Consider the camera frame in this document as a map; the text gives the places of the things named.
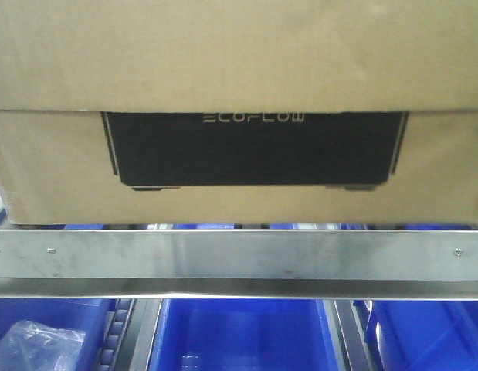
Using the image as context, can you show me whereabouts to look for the brown EcoFlow cardboard box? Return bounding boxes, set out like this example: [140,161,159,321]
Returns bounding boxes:
[0,1,478,224]

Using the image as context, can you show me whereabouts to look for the blue middle storage bin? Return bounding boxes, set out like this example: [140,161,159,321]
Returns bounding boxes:
[148,298,338,370]

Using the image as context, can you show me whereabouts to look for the blue storage bin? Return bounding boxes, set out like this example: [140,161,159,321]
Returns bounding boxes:
[148,298,338,370]
[365,301,478,370]

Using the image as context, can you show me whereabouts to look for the roller track left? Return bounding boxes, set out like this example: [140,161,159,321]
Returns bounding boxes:
[93,298,135,371]

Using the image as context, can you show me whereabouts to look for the blue right storage bin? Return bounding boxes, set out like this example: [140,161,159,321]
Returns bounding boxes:
[365,301,478,370]

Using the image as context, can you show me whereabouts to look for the blue bin with plastic bag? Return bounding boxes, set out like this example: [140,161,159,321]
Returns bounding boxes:
[0,298,116,370]

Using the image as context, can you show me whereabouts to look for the clear plastic bag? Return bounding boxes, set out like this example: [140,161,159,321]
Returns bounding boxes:
[0,320,86,370]

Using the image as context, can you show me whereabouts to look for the metal shelf front rail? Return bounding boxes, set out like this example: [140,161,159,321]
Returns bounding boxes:
[0,230,478,300]

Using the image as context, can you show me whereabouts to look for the metal divider rail right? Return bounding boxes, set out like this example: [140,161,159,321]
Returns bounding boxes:
[331,300,375,370]

